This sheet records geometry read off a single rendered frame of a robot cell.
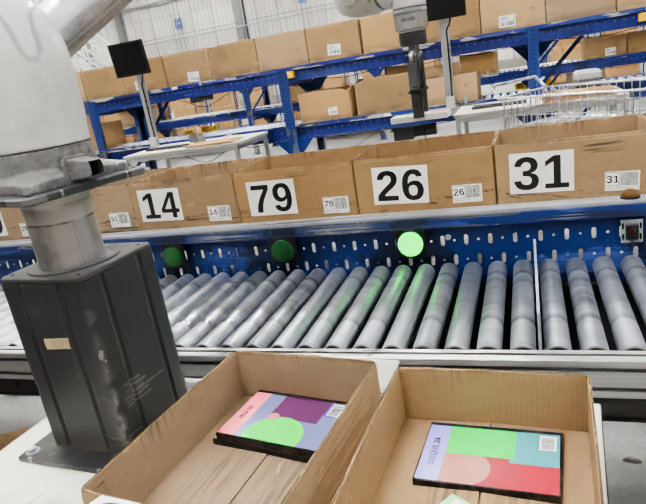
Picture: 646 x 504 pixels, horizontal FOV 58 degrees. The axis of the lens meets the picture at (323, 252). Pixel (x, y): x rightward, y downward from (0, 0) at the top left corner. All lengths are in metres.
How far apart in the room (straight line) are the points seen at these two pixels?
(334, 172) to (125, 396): 0.96
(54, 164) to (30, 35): 0.18
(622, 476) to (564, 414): 1.17
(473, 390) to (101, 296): 0.59
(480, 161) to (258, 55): 5.22
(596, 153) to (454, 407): 0.90
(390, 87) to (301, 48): 1.11
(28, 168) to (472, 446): 0.76
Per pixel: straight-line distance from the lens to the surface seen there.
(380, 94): 6.06
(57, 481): 1.11
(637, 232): 1.65
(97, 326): 0.98
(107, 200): 2.14
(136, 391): 1.06
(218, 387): 1.08
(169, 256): 1.97
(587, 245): 1.69
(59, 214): 1.00
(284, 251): 1.77
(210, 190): 1.91
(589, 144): 1.65
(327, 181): 1.75
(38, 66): 0.97
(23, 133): 0.96
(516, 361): 1.18
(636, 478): 2.12
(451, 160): 1.66
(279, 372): 1.08
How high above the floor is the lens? 1.32
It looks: 17 degrees down
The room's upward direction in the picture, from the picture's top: 9 degrees counter-clockwise
